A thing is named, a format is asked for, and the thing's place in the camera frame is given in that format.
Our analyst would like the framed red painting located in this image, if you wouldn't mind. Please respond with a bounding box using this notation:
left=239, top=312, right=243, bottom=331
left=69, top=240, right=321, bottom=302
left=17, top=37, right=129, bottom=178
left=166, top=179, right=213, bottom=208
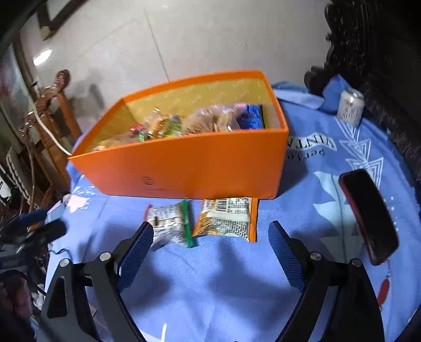
left=0, top=43, right=30, bottom=132

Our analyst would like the white power cable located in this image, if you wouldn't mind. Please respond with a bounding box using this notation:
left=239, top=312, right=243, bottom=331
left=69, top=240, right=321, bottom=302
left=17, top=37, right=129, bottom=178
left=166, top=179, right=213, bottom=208
left=28, top=110, right=71, bottom=155

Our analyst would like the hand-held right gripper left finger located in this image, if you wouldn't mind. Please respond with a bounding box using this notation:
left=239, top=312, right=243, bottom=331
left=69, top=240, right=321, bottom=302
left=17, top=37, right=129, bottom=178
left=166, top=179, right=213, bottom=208
left=39, top=221, right=154, bottom=342

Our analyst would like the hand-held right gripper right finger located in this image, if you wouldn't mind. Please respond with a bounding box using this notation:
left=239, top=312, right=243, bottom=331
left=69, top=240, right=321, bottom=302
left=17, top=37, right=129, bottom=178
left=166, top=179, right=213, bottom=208
left=268, top=220, right=385, bottom=342

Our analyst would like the pink-edged biscuit packet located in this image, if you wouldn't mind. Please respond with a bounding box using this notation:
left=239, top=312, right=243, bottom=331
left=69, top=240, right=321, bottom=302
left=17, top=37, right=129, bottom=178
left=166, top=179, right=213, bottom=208
left=182, top=103, right=247, bottom=135

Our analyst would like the orange printed snack packet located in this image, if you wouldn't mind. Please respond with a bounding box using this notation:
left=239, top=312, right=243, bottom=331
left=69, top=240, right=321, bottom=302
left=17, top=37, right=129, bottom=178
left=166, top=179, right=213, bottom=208
left=192, top=197, right=259, bottom=243

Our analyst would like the smartphone with red case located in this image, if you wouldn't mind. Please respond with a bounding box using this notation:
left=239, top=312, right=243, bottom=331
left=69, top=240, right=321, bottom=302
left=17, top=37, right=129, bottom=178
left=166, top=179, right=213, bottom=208
left=339, top=169, right=399, bottom=266

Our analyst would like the blue snack packet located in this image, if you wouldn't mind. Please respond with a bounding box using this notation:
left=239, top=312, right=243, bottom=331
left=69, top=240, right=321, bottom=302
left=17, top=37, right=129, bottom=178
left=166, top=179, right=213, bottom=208
left=237, top=104, right=265, bottom=129

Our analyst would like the carved brown wooden chair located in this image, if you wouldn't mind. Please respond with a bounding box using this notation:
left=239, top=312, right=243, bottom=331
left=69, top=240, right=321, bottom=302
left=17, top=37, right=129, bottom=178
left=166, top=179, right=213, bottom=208
left=20, top=69, right=83, bottom=204

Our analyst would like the yellow cake packet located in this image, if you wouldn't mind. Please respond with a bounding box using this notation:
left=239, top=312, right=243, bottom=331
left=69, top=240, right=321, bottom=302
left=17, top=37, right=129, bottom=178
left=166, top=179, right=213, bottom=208
left=148, top=108, right=165, bottom=139

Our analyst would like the clear green-edged snack packet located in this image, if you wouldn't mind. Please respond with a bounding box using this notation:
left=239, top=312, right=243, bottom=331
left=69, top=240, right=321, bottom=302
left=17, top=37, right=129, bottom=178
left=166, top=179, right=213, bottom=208
left=145, top=199, right=198, bottom=248

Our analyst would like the dark carved wooden furniture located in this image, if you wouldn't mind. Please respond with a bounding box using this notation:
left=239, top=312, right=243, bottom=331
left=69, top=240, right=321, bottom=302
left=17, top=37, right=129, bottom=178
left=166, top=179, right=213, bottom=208
left=304, top=0, right=421, bottom=185

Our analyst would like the red phone strap tag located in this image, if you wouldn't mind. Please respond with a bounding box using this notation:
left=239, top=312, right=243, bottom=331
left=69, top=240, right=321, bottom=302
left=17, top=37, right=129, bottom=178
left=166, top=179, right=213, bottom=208
left=377, top=260, right=392, bottom=310

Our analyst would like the long red snack packet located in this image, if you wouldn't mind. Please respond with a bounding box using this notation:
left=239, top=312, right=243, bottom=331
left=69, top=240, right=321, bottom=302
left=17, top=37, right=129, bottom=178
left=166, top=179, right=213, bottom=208
left=128, top=123, right=147, bottom=142

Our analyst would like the white drink can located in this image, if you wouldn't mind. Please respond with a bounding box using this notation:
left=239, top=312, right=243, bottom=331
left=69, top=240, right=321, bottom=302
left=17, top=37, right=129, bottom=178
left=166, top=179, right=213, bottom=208
left=336, top=88, right=365, bottom=127

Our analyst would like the orange cardboard box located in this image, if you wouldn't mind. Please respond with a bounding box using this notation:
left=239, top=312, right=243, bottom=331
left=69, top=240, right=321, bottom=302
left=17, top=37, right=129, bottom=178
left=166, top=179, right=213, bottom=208
left=67, top=69, right=290, bottom=200

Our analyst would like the dark framed wall picture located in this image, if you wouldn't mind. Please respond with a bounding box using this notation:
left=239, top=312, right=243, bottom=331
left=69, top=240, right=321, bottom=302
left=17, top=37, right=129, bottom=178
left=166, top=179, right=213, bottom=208
left=36, top=0, right=89, bottom=40

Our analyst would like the blue printed tablecloth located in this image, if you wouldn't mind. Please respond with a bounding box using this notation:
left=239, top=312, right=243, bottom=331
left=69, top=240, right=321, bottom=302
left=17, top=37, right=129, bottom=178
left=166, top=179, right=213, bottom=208
left=44, top=76, right=421, bottom=342

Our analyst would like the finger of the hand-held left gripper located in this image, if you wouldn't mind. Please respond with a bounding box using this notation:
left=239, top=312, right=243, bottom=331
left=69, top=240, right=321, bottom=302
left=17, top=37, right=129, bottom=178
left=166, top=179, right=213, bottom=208
left=15, top=209, right=48, bottom=227
left=28, top=220, right=67, bottom=242

